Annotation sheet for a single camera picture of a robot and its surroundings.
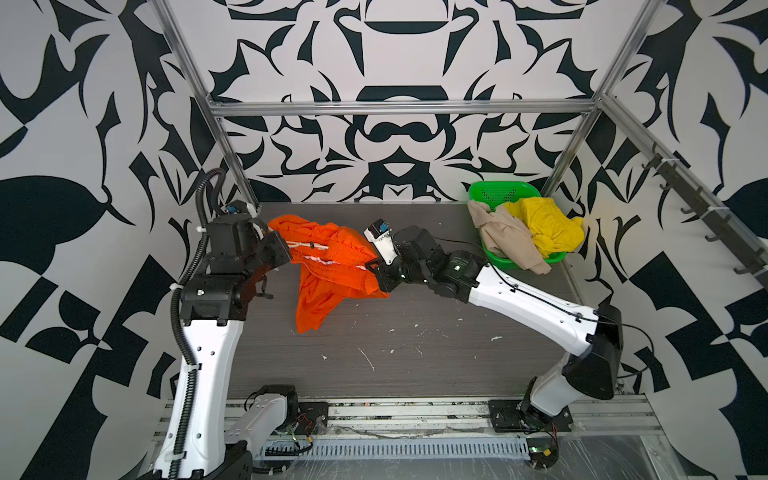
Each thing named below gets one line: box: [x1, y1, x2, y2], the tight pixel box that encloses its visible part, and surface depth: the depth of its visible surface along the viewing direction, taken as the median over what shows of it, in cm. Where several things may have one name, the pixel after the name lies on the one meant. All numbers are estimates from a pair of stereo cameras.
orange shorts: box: [268, 215, 390, 333], surface depth 75 cm
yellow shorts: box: [503, 197, 585, 259], surface depth 101 cm
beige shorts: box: [468, 200, 551, 275], surface depth 94 cm
